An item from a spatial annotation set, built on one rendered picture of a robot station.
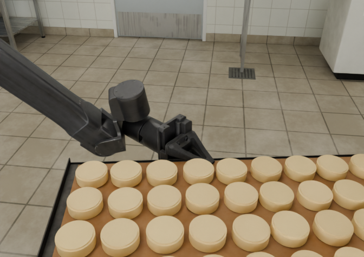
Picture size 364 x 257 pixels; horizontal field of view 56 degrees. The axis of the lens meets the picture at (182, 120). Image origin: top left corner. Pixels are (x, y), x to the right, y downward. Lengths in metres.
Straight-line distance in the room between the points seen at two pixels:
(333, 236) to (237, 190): 0.14
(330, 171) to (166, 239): 0.30
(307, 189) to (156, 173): 0.23
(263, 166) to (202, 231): 0.17
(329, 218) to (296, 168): 0.11
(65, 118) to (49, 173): 1.62
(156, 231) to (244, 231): 0.11
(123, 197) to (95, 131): 0.19
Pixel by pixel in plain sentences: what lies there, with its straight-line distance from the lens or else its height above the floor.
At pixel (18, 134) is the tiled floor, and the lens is 2.70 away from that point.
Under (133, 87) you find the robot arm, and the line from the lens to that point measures 0.64.
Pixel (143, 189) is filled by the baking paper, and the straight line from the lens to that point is 0.56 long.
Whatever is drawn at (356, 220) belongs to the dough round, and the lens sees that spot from 0.55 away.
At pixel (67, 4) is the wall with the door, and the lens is 4.45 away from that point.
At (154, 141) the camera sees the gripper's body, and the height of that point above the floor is 1.02.
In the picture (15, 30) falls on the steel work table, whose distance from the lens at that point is 4.17.
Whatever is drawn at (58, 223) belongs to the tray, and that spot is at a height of 1.02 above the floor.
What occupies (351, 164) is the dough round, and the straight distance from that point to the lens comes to 0.65.
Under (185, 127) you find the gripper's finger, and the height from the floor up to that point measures 1.05.
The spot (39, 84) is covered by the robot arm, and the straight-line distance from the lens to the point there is 0.62.
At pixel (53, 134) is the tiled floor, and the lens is 2.61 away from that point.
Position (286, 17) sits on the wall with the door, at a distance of 4.13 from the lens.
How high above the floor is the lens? 1.40
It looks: 33 degrees down
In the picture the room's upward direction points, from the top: straight up
